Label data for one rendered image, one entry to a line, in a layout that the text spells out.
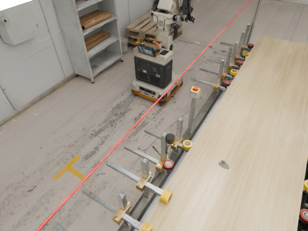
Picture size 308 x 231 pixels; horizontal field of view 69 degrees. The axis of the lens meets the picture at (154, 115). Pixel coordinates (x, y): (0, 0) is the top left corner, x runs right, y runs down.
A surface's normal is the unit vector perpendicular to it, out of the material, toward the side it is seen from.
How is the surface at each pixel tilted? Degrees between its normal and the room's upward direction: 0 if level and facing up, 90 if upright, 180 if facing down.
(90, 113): 0
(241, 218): 0
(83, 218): 0
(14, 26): 90
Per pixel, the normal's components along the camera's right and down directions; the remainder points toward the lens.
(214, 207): -0.01, -0.73
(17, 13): 0.85, 0.35
